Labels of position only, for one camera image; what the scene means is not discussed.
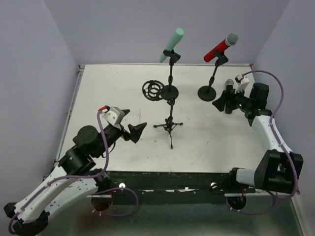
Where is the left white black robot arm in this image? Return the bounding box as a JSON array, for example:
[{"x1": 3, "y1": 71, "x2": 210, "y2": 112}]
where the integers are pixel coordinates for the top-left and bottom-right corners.
[{"x1": 3, "y1": 106, "x2": 147, "y2": 236}]

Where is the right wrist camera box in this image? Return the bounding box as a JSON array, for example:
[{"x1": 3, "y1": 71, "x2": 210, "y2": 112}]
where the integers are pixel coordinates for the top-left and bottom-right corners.
[{"x1": 235, "y1": 74, "x2": 250, "y2": 93}]

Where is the black microphone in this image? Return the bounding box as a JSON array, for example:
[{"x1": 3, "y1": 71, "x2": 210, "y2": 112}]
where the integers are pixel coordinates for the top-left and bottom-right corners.
[{"x1": 225, "y1": 79, "x2": 234, "y2": 114}]

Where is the aluminium frame rail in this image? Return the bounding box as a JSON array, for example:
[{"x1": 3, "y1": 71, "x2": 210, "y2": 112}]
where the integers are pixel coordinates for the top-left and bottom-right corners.
[{"x1": 88, "y1": 189, "x2": 301, "y2": 197}]

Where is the black front mounting rail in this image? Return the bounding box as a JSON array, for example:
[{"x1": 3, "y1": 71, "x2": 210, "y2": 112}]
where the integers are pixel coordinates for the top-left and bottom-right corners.
[{"x1": 81, "y1": 171, "x2": 256, "y2": 206}]

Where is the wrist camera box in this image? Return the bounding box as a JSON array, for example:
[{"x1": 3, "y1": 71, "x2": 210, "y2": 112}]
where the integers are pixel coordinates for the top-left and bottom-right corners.
[
  {"x1": 235, "y1": 74, "x2": 250, "y2": 93},
  {"x1": 100, "y1": 107, "x2": 122, "y2": 129}
]

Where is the short black round-base mic stand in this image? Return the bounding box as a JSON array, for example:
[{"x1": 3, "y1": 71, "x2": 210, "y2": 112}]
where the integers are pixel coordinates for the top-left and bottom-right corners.
[{"x1": 161, "y1": 50, "x2": 181, "y2": 100}]

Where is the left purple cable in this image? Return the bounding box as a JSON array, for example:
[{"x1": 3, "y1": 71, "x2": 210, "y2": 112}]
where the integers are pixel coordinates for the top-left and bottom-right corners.
[{"x1": 8, "y1": 112, "x2": 138, "y2": 234}]

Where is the red glitter microphone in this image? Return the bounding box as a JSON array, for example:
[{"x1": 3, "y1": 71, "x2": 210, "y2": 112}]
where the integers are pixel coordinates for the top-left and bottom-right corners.
[{"x1": 204, "y1": 33, "x2": 239, "y2": 62}]

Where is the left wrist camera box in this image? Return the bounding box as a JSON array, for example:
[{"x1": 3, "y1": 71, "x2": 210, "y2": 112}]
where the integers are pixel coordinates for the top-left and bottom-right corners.
[{"x1": 100, "y1": 107, "x2": 122, "y2": 129}]

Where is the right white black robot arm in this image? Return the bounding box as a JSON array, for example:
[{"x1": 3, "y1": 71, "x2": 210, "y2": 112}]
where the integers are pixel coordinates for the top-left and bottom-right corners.
[{"x1": 212, "y1": 83, "x2": 303, "y2": 194}]

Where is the tall black tripod mic stand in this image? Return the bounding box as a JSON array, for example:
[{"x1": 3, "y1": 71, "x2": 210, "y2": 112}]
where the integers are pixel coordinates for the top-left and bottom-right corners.
[{"x1": 142, "y1": 80, "x2": 184, "y2": 149}]

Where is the mint green microphone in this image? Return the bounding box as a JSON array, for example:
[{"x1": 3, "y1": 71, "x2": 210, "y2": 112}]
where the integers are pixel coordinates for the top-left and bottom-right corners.
[{"x1": 159, "y1": 28, "x2": 185, "y2": 63}]

